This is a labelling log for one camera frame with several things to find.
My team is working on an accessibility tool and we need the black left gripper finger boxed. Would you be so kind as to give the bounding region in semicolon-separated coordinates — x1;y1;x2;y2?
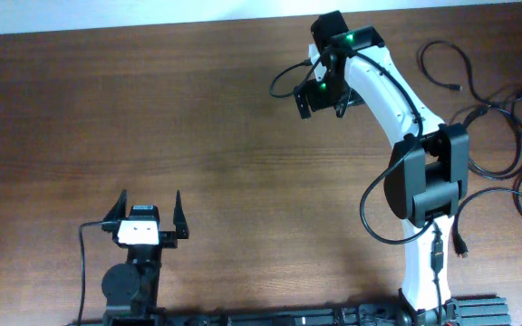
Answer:
173;190;189;234
102;189;128;222

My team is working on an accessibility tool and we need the black short usb cable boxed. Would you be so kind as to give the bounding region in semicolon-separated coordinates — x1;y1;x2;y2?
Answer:
418;39;500;110

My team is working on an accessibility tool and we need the black thin usb cable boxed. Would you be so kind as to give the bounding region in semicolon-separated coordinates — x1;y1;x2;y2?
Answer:
450;90;522;260

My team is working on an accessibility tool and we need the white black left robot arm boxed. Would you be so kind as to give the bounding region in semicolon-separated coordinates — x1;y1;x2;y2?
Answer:
101;190;189;325

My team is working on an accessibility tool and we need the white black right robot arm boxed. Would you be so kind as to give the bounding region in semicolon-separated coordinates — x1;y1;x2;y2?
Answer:
293;11;469;325

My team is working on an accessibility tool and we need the black left camera cable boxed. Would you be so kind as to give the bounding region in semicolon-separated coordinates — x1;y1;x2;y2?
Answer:
75;220;108;326

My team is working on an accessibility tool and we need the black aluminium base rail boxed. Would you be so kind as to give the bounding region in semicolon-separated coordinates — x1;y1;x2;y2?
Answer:
65;296;511;326

